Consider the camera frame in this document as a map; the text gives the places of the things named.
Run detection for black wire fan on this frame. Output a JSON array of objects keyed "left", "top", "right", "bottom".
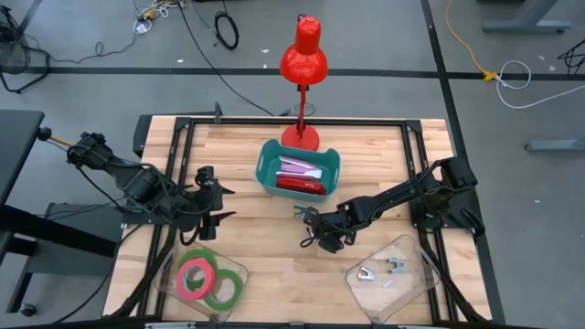
[{"left": 0, "top": 4, "right": 50, "bottom": 94}]

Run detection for thin black floor cable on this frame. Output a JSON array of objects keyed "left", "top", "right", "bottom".
[{"left": 27, "top": 34, "right": 138, "bottom": 65}]

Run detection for red desk lamp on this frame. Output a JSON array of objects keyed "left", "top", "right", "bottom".
[{"left": 279, "top": 15, "right": 329, "bottom": 150}]

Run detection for black metal table frame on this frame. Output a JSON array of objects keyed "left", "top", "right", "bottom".
[{"left": 109, "top": 116, "right": 490, "bottom": 324}]

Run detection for red stapler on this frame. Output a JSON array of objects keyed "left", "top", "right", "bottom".
[{"left": 276, "top": 175, "right": 328, "bottom": 196}]

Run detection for pink stapler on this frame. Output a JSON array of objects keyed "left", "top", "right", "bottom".
[{"left": 275, "top": 155, "right": 324, "bottom": 180}]

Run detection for green tape roll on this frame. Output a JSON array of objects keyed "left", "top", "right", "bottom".
[
  {"left": 177, "top": 249, "right": 218, "bottom": 290},
  {"left": 202, "top": 269, "right": 244, "bottom": 312}
]

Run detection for wooden desk grey legs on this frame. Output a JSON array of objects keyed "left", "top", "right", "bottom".
[{"left": 482, "top": 0, "right": 585, "bottom": 153}]

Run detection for white floor cable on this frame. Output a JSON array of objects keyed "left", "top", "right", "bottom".
[{"left": 495, "top": 59, "right": 585, "bottom": 110}]

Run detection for tangled black cables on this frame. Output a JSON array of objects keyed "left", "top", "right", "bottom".
[{"left": 557, "top": 38, "right": 585, "bottom": 74}]

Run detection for clear plastic tray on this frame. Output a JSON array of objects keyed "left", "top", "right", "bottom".
[
  {"left": 345, "top": 233, "right": 441, "bottom": 324},
  {"left": 153, "top": 236, "right": 250, "bottom": 324}
]

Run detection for black side desk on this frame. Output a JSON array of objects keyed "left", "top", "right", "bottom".
[{"left": 0, "top": 109, "right": 119, "bottom": 316}]

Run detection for long black floor cable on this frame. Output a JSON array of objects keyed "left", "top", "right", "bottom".
[{"left": 175, "top": 0, "right": 275, "bottom": 117}]

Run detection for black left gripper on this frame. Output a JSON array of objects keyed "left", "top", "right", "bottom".
[{"left": 175, "top": 165, "right": 237, "bottom": 242}]

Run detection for pile of mixed cables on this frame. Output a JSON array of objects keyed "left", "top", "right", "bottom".
[{"left": 132, "top": 0, "right": 186, "bottom": 36}]

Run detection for yellow extension cord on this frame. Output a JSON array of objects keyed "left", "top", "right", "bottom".
[{"left": 445, "top": 0, "right": 498, "bottom": 83}]

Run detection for teal plastic bin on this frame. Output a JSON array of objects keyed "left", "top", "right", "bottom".
[{"left": 254, "top": 139, "right": 342, "bottom": 204}]

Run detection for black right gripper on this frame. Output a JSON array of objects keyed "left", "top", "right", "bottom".
[{"left": 303, "top": 207, "right": 357, "bottom": 255}]

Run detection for pink tape roll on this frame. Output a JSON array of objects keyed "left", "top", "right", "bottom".
[{"left": 175, "top": 258, "right": 216, "bottom": 301}]

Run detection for coiled black cable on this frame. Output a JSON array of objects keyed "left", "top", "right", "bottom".
[{"left": 214, "top": 11, "right": 240, "bottom": 50}]

